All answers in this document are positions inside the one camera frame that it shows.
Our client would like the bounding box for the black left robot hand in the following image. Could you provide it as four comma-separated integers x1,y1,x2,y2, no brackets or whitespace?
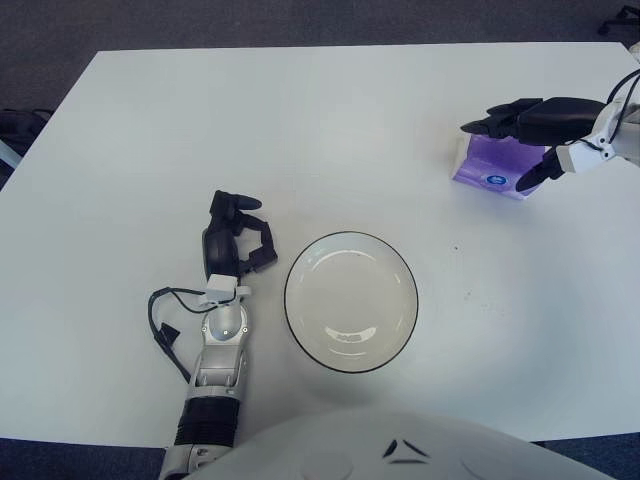
201,189,279,281

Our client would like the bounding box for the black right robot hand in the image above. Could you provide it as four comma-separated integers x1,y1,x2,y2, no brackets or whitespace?
459,97,609,194

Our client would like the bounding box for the purple tissue paper pack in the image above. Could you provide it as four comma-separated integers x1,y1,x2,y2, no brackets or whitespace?
449,133,546,201

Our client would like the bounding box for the white plate black rim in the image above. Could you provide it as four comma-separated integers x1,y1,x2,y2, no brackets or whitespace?
283,230,420,374

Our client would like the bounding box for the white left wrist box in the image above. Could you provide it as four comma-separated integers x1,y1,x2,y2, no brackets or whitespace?
204,273,239,305

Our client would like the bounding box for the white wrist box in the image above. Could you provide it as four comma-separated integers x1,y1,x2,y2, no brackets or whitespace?
557,141,614,175
204,273,239,305

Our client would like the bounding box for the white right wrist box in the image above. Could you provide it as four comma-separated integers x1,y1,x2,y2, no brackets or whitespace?
557,141,614,175

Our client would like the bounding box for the black office chair base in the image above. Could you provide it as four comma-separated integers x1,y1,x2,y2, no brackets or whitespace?
597,4,640,36

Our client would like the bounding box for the pale blue floor object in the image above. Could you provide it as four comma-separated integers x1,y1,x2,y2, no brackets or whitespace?
0,139,24,176

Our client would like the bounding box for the dark bag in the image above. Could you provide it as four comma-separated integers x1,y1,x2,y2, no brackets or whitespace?
0,108,54,139

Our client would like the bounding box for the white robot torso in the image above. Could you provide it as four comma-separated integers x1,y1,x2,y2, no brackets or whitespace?
184,409,640,480

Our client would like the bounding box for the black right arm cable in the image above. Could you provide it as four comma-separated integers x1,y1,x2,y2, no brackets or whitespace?
607,68,640,131

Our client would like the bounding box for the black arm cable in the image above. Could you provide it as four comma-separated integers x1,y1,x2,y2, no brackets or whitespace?
147,286,211,384
607,68,640,131

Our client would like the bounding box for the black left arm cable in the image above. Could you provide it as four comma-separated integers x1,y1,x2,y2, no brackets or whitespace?
147,286,211,384

